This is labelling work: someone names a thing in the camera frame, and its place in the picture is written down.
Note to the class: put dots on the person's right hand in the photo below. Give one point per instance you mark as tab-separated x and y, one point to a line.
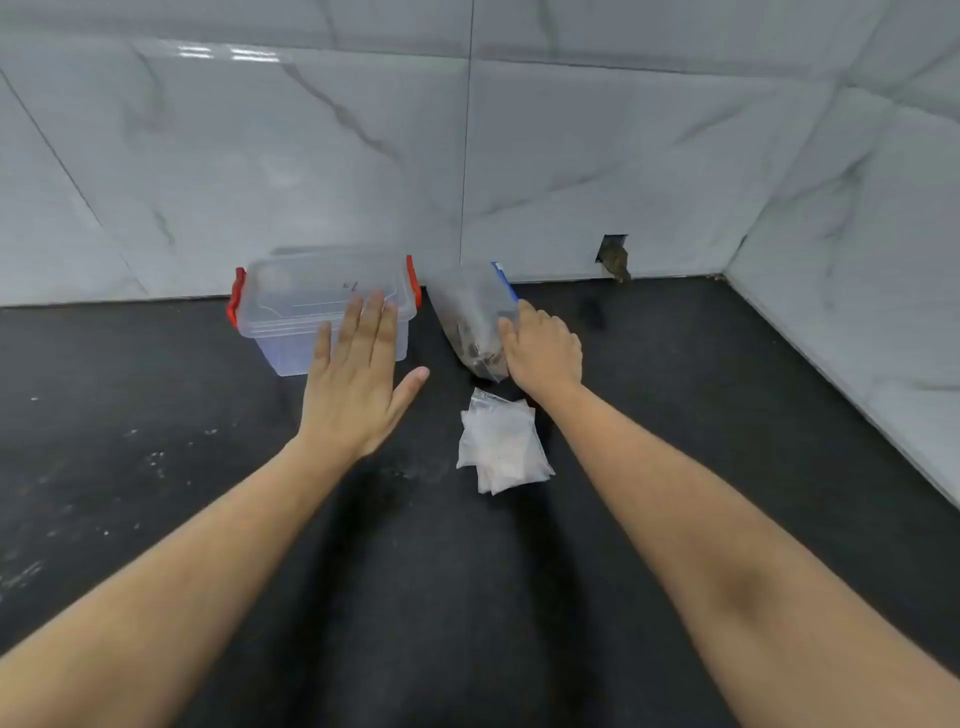
544	358

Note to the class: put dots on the person's left hand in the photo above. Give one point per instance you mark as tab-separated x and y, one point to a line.
349	401

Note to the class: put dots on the person's left middle finger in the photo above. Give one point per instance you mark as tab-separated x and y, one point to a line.
367	330

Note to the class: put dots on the person's left little finger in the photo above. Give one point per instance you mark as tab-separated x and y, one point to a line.
321	349

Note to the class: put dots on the person's left thumb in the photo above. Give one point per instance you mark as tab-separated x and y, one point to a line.
411	384

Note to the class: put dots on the person's right thumb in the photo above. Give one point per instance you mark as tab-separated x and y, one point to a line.
508	345

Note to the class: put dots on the clear zip bag blue seal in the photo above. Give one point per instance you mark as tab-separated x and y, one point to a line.
469	307

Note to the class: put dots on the person's right forearm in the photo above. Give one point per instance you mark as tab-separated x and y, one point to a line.
739	570

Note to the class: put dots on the person's left forearm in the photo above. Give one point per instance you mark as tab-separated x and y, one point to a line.
161	592

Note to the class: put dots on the dark small pieces in bag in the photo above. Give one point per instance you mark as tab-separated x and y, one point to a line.
484	351

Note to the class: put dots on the clear plastic box red latches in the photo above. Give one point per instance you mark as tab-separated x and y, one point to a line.
300	307

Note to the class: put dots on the pile of small clear bags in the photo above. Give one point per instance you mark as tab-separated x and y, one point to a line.
502	442

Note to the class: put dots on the brown pipe stub in wall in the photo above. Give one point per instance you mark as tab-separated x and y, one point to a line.
615	259

